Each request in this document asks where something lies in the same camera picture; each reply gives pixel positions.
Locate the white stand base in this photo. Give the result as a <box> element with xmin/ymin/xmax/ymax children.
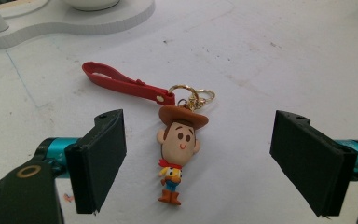
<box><xmin>0</xmin><ymin>0</ymin><xmax>157</xmax><ymax>51</ymax></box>

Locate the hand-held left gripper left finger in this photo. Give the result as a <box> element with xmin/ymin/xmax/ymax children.
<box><xmin>34</xmin><ymin>108</ymin><xmax>128</xmax><ymax>215</ymax></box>

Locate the cowboy figure keychain red strap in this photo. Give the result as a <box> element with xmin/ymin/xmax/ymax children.
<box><xmin>81</xmin><ymin>61</ymin><xmax>216</xmax><ymax>206</ymax></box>

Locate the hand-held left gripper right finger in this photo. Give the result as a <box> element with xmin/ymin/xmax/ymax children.
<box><xmin>268</xmin><ymin>109</ymin><xmax>358</xmax><ymax>217</ymax></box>

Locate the white bowl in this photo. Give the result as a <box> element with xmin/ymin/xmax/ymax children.
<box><xmin>62</xmin><ymin>0</ymin><xmax>121</xmax><ymax>12</ymax></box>

